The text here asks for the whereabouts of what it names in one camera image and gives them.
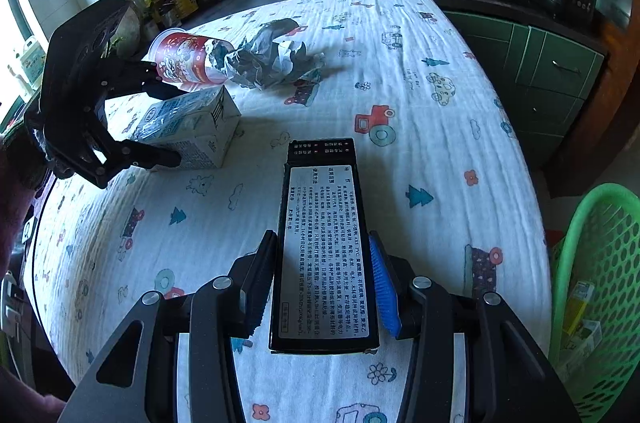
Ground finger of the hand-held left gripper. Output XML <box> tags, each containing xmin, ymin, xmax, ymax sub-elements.
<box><xmin>121</xmin><ymin>61</ymin><xmax>188</xmax><ymax>100</ymax></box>
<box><xmin>102</xmin><ymin>141</ymin><xmax>182</xmax><ymax>177</ymax></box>

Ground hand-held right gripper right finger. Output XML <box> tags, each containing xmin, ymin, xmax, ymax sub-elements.
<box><xmin>369</xmin><ymin>230</ymin><xmax>581</xmax><ymax>423</ymax></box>

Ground person's left forearm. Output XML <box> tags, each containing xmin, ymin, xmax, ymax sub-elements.
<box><xmin>0</xmin><ymin>135</ymin><xmax>53</xmax><ymax>284</ymax></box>

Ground white carton with barcode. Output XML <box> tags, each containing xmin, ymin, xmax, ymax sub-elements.
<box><xmin>557</xmin><ymin>320</ymin><xmax>604</xmax><ymax>379</ymax></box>

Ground blue and white milk carton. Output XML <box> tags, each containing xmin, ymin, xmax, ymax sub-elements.
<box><xmin>129</xmin><ymin>87</ymin><xmax>242</xmax><ymax>172</ymax></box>

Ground red paper cup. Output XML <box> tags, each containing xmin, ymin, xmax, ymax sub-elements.
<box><xmin>148</xmin><ymin>28</ymin><xmax>236</xmax><ymax>93</ymax></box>

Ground green kitchen cabinets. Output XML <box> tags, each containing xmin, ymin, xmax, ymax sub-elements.
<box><xmin>440</xmin><ymin>10</ymin><xmax>609</xmax><ymax>168</ymax></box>

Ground dark kitchen countertop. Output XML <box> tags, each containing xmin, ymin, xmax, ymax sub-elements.
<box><xmin>180</xmin><ymin>0</ymin><xmax>609</xmax><ymax>54</ymax></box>

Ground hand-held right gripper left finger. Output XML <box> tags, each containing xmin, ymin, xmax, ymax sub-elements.
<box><xmin>60</xmin><ymin>230</ymin><xmax>279</xmax><ymax>423</ymax></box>

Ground crumpled silver foil wrapper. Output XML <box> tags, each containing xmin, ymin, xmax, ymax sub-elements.
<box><xmin>202</xmin><ymin>18</ymin><xmax>326</xmax><ymax>92</ymax></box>

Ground black box with white label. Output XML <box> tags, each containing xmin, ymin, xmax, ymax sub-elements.
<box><xmin>268</xmin><ymin>137</ymin><xmax>381</xmax><ymax>357</ymax></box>

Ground green plastic basket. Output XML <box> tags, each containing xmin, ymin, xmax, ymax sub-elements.
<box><xmin>547</xmin><ymin>183</ymin><xmax>640</xmax><ymax>423</ymax></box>

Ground yellow-green long box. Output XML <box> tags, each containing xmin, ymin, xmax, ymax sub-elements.
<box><xmin>562</xmin><ymin>280</ymin><xmax>596</xmax><ymax>337</ymax></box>

